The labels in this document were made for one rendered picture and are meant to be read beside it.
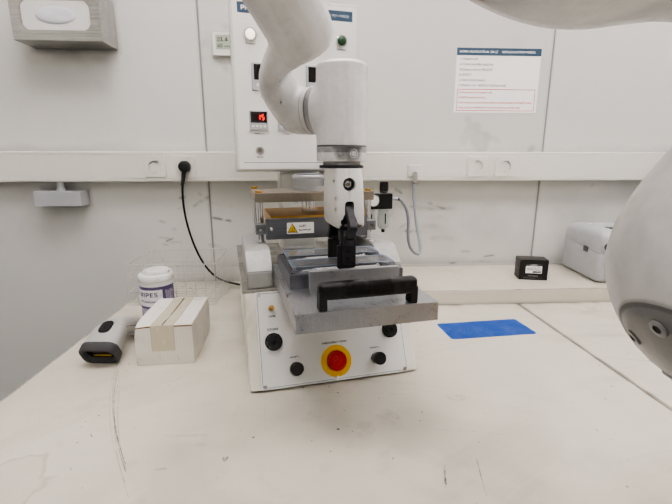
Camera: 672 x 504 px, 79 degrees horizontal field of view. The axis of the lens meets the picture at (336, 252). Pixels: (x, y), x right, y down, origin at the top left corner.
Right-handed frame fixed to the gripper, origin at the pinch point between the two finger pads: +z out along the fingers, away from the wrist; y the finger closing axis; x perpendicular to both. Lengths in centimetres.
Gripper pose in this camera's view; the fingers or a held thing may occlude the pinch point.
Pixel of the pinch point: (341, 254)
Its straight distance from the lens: 72.2
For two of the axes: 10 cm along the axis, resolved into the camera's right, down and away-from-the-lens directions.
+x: -9.7, 0.5, -2.5
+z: 0.0, 9.8, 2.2
